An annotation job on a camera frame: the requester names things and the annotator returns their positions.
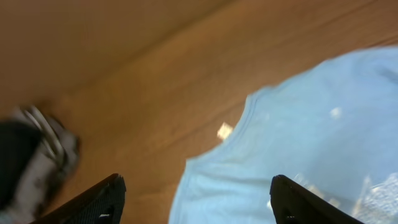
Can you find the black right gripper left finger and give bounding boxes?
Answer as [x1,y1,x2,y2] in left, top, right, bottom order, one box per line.
[32,174,126,224]

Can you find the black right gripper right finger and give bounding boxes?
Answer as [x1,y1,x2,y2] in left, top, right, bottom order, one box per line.
[270,175,363,224]

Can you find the light blue t-shirt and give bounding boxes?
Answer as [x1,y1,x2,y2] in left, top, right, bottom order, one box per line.
[169,47,397,223]

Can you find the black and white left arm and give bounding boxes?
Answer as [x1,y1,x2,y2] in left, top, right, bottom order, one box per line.
[1,106,80,223]

